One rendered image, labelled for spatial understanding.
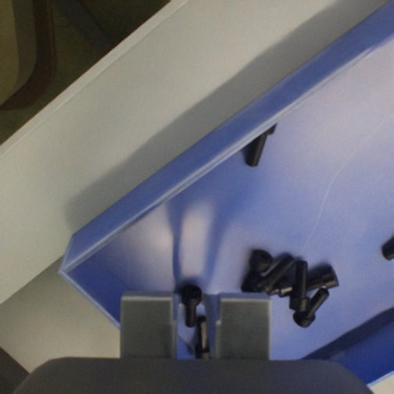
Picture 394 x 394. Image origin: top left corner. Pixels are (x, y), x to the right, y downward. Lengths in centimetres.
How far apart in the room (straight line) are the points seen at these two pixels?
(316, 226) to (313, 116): 4
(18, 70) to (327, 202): 35
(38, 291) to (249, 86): 10
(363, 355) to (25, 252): 12
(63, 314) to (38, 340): 2
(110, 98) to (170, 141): 2
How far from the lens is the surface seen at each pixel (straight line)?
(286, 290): 18
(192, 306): 18
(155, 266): 18
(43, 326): 20
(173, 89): 15
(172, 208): 17
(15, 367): 21
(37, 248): 18
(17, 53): 47
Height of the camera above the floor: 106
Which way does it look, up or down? 64 degrees down
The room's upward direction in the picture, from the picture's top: 178 degrees clockwise
